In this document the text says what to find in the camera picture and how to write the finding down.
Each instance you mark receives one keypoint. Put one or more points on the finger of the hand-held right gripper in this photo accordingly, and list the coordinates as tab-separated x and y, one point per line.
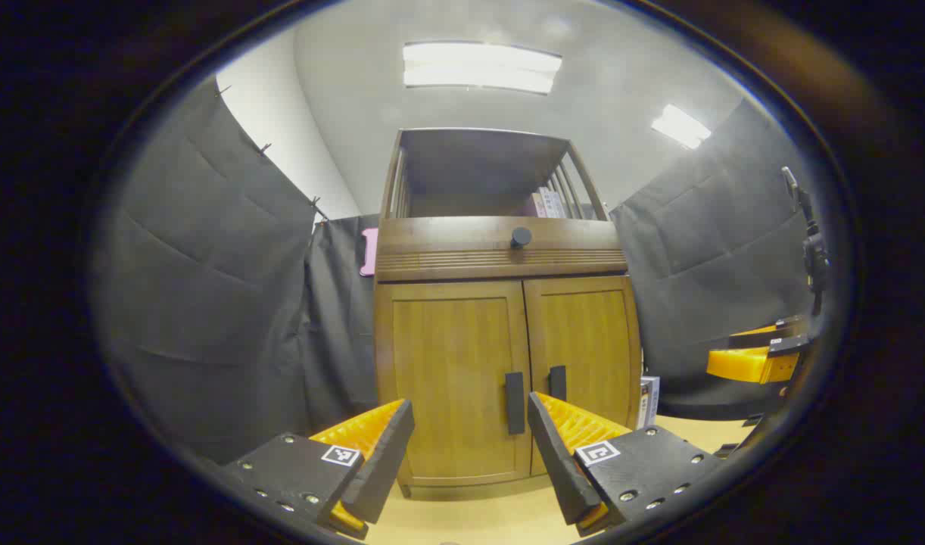
780	333
742	365

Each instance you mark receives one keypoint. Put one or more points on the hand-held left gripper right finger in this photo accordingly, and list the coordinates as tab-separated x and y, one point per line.
557	462

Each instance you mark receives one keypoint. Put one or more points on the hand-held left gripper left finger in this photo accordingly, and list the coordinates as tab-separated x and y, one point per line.
387	462

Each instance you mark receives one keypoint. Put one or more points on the wooden cabinet door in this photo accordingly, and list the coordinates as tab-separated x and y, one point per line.
591	341
447	378

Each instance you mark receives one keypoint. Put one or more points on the wooden double-door shoe cabinet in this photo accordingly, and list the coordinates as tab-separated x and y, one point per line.
478	166

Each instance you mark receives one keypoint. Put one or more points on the wooden cabinet drawer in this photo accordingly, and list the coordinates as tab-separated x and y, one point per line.
447	235

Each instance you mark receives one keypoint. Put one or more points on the white printed box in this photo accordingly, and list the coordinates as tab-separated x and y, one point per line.
649	401

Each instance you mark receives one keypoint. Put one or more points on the black round drawer knob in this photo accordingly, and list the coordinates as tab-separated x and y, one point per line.
521	237

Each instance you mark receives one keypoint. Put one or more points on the small ceiling light panel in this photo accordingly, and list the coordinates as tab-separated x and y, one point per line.
680	126

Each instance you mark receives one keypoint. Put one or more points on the large ceiling light panel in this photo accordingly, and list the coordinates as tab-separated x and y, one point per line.
481	68

